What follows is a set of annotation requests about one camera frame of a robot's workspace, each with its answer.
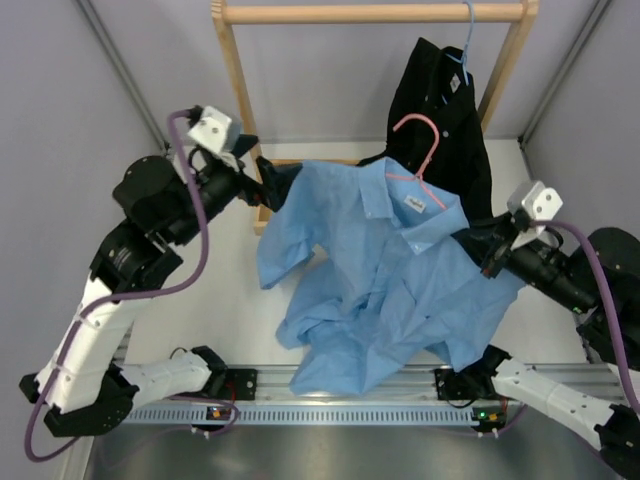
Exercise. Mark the wooden clothes rack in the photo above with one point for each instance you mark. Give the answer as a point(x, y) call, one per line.
point(518, 15)

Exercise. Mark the aluminium frame rail left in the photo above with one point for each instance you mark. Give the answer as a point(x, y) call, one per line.
point(112, 54)

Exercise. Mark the light blue shirt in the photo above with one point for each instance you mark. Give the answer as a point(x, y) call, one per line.
point(383, 277)

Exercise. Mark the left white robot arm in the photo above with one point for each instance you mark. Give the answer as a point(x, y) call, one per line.
point(85, 391)

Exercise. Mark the grey slotted cable duct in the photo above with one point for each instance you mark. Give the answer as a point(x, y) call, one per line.
point(262, 415)

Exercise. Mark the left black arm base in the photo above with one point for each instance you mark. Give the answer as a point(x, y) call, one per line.
point(240, 384)

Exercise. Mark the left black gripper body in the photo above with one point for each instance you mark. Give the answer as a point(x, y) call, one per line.
point(252, 192)

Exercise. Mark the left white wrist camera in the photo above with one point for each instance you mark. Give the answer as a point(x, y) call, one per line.
point(213, 129)

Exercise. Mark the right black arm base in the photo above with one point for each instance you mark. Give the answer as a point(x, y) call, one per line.
point(453, 388)

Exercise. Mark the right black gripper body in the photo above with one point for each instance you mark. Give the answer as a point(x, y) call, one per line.
point(500, 250)

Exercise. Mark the black shirt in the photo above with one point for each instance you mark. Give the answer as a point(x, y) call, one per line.
point(460, 164)

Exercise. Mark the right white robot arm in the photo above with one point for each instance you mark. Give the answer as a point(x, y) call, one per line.
point(600, 280)

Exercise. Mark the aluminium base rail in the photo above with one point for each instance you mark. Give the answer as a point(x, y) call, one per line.
point(350, 382)

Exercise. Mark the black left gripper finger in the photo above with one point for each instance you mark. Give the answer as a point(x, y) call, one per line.
point(244, 144)
point(276, 181)

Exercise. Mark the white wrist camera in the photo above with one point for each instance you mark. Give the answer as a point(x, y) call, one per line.
point(532, 202)
point(213, 129)

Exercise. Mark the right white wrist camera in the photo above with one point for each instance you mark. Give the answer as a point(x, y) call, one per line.
point(532, 202)

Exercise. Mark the blue wire hanger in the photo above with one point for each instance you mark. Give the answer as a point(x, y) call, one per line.
point(461, 76)

